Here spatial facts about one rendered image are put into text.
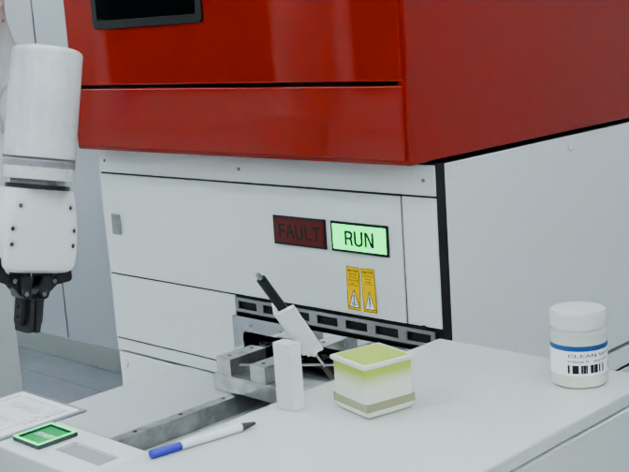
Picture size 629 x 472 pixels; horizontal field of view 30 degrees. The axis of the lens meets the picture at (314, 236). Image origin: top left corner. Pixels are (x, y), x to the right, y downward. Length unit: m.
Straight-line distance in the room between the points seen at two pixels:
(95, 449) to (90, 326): 3.76
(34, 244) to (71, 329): 3.91
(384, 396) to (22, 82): 0.56
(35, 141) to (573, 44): 0.96
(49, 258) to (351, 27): 0.56
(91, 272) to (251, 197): 3.16
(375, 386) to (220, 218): 0.70
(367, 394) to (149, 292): 0.90
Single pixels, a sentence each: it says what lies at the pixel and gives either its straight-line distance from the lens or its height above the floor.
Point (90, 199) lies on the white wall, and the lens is 4.97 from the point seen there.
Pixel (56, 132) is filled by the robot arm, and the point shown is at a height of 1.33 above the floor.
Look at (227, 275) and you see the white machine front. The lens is 2.02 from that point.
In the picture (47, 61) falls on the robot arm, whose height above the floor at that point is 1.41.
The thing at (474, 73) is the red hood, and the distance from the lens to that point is 1.74.
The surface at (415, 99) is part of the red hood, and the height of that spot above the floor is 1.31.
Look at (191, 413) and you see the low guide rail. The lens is 1.82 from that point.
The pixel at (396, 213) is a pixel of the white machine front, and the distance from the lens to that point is 1.72.
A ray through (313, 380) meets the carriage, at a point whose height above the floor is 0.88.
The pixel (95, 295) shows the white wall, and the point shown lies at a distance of 5.07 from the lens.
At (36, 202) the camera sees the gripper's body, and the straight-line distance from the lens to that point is 1.38.
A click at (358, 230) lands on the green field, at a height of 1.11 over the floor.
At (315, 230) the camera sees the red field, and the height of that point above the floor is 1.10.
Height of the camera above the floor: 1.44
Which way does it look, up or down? 11 degrees down
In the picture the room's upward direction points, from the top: 4 degrees counter-clockwise
